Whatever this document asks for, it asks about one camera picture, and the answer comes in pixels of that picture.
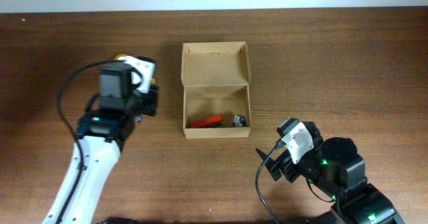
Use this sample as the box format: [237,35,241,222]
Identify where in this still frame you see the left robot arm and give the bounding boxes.
[44,55,158,223]

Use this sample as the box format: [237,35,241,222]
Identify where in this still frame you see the yellow clear tape roll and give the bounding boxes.
[114,53,128,61]

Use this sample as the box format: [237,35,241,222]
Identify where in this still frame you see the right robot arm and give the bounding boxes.
[257,118,403,224]

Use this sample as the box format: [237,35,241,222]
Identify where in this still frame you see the white blue staples box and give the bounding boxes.
[232,116,247,128]

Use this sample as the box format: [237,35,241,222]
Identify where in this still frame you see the brown cardboard box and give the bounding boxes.
[181,41,251,139]

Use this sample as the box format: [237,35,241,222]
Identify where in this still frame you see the orange red stapler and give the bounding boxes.
[189,115,223,128]

